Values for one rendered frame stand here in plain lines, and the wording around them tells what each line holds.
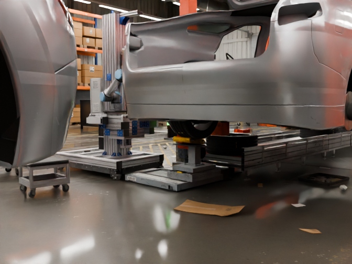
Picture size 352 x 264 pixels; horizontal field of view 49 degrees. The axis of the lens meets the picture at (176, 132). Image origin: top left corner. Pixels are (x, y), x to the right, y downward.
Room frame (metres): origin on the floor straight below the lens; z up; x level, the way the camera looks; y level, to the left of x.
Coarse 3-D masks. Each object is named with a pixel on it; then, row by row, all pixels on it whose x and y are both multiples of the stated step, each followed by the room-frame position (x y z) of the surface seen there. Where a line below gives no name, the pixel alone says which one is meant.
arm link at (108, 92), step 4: (116, 72) 4.40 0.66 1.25; (120, 72) 4.35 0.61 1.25; (116, 76) 4.39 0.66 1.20; (120, 76) 4.35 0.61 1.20; (116, 80) 4.44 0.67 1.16; (120, 80) 4.41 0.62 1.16; (112, 84) 4.50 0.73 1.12; (116, 84) 4.47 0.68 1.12; (108, 88) 4.55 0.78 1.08; (112, 88) 4.52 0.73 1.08; (116, 88) 4.53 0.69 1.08; (104, 92) 4.59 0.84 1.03; (108, 92) 4.57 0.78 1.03; (112, 92) 4.57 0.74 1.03; (100, 96) 4.65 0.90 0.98; (104, 96) 4.59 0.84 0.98; (108, 96) 4.59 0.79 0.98; (112, 96) 4.63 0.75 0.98; (104, 100) 4.61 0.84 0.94; (108, 100) 4.65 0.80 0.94; (112, 100) 4.68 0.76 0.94
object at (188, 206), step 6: (186, 204) 3.42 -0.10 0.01; (192, 204) 3.42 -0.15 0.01; (198, 204) 3.42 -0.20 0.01; (204, 204) 3.42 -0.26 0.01; (210, 204) 3.43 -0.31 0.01; (180, 210) 3.24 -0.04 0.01; (186, 210) 3.25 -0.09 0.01; (192, 210) 3.25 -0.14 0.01; (198, 210) 3.25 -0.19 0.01; (204, 210) 3.25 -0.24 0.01; (210, 210) 3.24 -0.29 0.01; (216, 210) 3.24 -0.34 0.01; (222, 210) 3.23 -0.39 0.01; (228, 210) 3.24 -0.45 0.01; (234, 210) 3.20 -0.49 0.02; (240, 210) 3.16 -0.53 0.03
